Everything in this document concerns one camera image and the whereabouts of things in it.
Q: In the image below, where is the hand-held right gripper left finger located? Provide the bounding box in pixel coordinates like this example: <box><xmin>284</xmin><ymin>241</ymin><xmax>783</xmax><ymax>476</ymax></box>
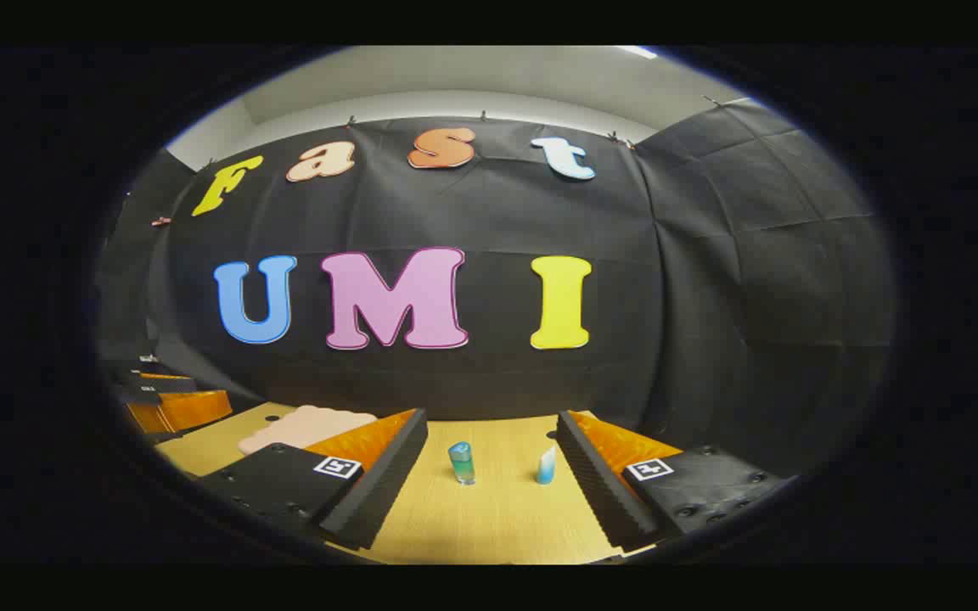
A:
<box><xmin>199</xmin><ymin>408</ymin><xmax>429</xmax><ymax>551</ymax></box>

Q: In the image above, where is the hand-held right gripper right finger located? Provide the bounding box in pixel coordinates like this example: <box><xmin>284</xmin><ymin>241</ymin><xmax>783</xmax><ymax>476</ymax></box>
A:
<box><xmin>557</xmin><ymin>411</ymin><xmax>797</xmax><ymax>552</ymax></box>

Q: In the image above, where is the blue glass bottle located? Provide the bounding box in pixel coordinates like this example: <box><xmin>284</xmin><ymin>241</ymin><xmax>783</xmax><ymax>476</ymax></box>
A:
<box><xmin>447</xmin><ymin>440</ymin><xmax>477</xmax><ymax>486</ymax></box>

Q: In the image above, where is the black backdrop cloth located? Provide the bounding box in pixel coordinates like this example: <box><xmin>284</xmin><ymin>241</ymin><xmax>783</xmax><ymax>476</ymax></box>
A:
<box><xmin>94</xmin><ymin>98</ymin><xmax>896</xmax><ymax>478</ymax></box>

